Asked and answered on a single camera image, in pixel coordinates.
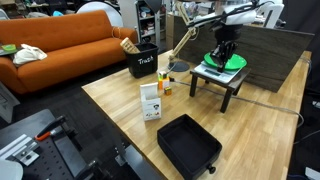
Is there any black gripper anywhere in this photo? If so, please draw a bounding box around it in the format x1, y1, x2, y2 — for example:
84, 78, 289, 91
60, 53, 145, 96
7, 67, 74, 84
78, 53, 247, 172
209, 23, 243, 73

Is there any white kitchen scale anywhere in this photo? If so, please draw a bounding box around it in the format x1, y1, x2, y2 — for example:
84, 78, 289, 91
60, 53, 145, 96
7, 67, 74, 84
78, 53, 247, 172
193, 61, 245, 85

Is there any green plate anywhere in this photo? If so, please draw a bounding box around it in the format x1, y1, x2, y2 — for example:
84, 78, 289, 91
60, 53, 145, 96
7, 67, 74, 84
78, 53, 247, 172
203, 52, 249, 72

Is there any small black stool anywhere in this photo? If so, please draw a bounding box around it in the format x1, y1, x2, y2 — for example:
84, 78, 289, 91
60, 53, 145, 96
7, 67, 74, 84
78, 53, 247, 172
188, 65, 252, 114

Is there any dark wooden backboard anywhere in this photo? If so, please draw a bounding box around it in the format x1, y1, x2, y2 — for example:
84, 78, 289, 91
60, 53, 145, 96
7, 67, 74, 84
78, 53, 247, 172
172, 14, 315, 94

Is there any black trash bin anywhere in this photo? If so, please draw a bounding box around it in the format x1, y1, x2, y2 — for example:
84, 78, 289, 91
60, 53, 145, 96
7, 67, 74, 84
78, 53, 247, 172
123, 42, 160, 80

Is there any grey shelf unit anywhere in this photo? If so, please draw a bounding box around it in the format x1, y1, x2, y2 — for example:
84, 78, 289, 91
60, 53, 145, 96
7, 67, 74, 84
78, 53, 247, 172
134, 0, 168, 46

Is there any white open carton box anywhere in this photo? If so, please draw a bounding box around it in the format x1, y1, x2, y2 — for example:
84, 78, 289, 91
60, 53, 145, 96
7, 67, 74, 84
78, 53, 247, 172
139, 81, 163, 122

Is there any black rectangular tray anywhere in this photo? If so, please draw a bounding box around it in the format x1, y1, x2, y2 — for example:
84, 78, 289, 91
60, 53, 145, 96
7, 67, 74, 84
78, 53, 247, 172
156, 113, 224, 180

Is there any white round disc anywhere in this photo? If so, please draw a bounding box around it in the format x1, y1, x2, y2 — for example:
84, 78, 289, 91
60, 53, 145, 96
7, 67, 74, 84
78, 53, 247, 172
75, 0, 125, 28

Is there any wooden work table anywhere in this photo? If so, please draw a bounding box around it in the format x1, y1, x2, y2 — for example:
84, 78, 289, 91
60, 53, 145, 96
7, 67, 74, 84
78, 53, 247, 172
113, 141, 159, 180

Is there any orange sofa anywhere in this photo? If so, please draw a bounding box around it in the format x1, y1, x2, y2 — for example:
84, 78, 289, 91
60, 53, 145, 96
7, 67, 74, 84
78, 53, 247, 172
0, 9, 139, 95

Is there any black perforated robot table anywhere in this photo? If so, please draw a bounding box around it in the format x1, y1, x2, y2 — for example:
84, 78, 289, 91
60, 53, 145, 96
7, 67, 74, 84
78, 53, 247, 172
0, 108, 143, 180

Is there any white cloth bag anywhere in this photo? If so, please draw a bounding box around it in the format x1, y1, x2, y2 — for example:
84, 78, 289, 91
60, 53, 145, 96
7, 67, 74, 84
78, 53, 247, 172
12, 43, 49, 66

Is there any small green dish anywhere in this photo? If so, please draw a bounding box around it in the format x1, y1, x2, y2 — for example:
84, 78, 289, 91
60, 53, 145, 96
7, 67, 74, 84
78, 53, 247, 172
0, 43, 18, 53

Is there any grey cable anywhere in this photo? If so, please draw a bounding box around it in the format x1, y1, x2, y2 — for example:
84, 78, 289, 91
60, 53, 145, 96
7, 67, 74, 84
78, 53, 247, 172
173, 79, 305, 130

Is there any black clamp orange handle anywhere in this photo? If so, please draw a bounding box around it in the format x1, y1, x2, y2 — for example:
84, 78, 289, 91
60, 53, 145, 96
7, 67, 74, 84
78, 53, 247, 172
34, 115, 68, 142

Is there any aluminium profile rail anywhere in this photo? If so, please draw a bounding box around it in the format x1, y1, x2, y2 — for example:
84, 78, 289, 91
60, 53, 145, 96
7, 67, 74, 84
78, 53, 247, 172
0, 133, 41, 167

